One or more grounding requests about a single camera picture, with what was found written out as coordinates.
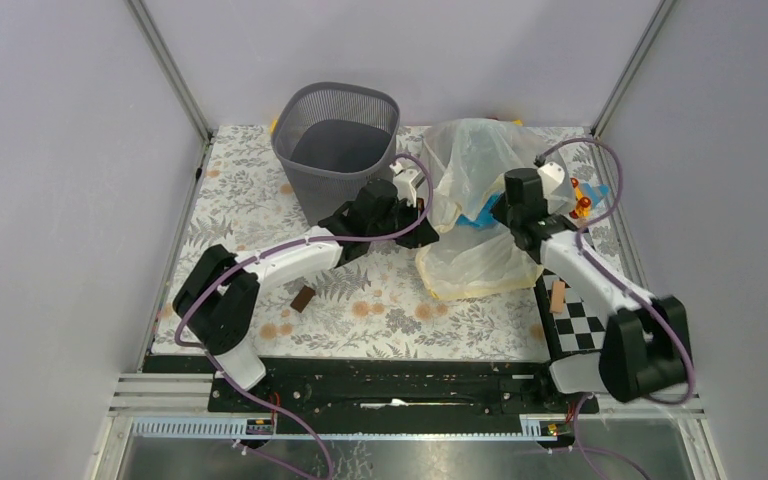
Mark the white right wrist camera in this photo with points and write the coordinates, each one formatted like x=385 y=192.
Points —
x=552 y=175

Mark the floral patterned table mat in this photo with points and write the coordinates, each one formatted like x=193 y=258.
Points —
x=374 y=307

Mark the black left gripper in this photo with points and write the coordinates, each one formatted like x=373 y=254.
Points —
x=426 y=236

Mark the black white checkerboard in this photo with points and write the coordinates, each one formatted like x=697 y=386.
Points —
x=575 y=328

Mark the brown rectangular block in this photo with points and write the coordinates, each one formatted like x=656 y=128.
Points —
x=302 y=299

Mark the small wooden block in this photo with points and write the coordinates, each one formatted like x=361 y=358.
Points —
x=557 y=297

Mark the blue toy piece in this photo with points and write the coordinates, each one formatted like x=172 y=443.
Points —
x=596 y=193

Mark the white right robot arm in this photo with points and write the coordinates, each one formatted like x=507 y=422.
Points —
x=645 y=349

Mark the orange toy block car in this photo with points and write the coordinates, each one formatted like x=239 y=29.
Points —
x=583 y=204

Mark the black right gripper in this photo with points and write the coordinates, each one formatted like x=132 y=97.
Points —
x=498 y=209

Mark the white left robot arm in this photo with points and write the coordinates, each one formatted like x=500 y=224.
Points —
x=217 y=300

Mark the translucent white plastic bag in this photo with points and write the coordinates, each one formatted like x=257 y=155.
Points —
x=475 y=255

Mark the blue plastic trash bag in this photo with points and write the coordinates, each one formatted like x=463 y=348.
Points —
x=484 y=218

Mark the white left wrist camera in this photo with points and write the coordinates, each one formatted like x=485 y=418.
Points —
x=407 y=178

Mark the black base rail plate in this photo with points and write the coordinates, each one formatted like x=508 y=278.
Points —
x=349 y=396

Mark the grey mesh trash bin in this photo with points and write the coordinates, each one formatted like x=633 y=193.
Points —
x=331 y=139

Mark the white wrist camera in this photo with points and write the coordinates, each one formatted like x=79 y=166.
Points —
x=552 y=175
x=407 y=178

